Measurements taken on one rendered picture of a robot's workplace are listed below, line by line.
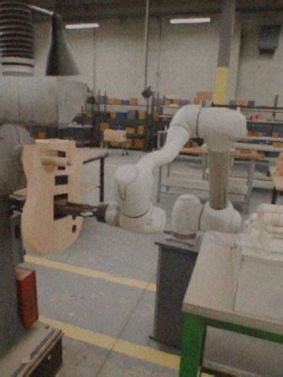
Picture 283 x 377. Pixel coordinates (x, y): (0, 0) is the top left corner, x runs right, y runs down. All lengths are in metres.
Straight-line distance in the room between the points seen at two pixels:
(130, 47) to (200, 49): 2.79
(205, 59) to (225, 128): 10.93
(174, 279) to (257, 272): 1.07
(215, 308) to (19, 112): 0.82
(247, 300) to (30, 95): 0.85
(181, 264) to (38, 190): 1.01
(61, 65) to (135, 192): 0.54
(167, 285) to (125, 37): 11.96
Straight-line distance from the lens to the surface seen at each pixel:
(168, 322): 2.03
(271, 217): 0.78
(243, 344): 2.24
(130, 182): 0.86
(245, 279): 0.83
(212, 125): 1.31
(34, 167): 1.05
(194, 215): 1.70
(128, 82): 12.84
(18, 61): 1.06
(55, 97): 0.93
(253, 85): 11.98
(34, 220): 1.07
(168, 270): 1.83
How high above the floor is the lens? 1.44
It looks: 16 degrees down
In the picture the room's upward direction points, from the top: 3 degrees clockwise
